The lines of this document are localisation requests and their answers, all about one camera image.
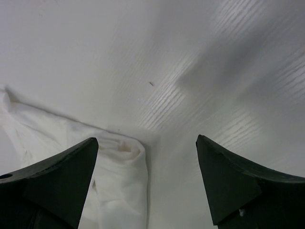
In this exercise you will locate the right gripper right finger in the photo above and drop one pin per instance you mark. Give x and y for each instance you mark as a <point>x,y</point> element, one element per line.
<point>242,194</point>

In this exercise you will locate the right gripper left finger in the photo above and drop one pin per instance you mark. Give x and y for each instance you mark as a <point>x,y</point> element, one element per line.
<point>49,194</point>

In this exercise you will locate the white printed t-shirt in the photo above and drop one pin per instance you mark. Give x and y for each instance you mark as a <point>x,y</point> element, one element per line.
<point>117,197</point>

